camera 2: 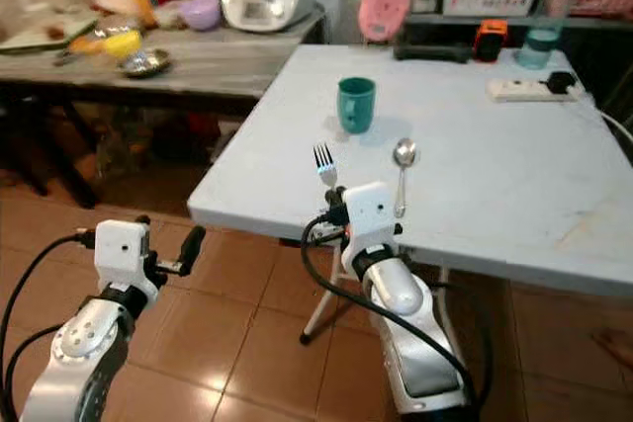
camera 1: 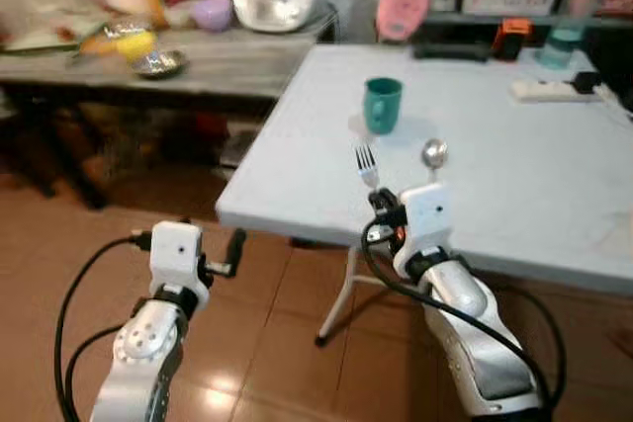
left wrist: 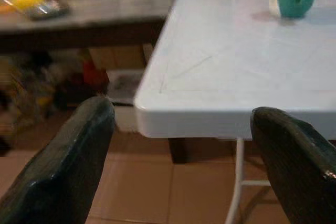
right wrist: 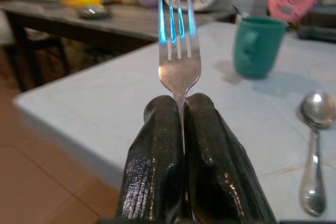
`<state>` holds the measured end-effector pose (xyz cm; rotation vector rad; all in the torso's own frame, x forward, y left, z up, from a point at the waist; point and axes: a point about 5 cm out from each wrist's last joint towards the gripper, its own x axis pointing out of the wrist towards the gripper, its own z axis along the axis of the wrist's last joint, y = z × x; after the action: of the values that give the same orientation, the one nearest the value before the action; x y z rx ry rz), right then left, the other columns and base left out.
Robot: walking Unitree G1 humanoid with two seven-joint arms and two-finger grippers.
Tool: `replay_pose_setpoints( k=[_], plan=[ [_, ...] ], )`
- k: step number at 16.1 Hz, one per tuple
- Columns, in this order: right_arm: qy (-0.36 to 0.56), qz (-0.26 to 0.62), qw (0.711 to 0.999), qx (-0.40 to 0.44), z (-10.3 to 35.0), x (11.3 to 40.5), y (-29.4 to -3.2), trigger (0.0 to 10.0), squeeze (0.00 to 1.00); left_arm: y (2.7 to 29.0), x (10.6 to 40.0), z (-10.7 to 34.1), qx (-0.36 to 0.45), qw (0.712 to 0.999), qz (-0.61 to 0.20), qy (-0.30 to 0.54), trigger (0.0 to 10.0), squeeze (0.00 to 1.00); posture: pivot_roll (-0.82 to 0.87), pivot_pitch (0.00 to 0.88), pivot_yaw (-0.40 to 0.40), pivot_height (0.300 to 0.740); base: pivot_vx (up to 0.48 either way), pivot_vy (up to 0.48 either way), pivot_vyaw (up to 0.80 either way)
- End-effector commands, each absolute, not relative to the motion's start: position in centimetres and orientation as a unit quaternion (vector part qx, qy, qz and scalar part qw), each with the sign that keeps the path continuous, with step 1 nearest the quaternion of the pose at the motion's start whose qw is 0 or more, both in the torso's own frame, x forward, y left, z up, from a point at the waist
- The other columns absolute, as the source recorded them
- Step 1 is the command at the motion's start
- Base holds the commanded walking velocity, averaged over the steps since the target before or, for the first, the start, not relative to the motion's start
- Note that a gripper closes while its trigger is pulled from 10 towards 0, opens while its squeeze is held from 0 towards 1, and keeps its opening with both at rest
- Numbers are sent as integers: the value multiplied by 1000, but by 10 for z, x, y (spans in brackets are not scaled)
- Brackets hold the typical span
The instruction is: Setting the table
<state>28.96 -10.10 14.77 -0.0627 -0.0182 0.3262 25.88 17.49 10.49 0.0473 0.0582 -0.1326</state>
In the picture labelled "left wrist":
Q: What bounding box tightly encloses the yellow object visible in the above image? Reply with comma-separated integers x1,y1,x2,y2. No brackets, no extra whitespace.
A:
7,0,45,12

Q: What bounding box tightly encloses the brown cardboard box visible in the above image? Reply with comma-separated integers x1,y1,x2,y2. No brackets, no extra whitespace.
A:
89,45,147,72

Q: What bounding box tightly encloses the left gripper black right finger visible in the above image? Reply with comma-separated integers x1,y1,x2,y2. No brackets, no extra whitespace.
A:
251,106,336,224

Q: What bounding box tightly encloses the grey stone counter table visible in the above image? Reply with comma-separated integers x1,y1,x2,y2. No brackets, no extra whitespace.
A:
0,0,184,163

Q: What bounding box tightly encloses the red object under counter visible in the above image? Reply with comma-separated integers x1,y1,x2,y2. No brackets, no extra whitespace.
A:
83,61,110,90

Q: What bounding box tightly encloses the white plastic folding table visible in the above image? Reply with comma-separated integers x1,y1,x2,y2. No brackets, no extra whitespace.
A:
134,0,336,224

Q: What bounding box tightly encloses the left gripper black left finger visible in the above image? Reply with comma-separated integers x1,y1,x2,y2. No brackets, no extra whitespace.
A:
0,95,116,224

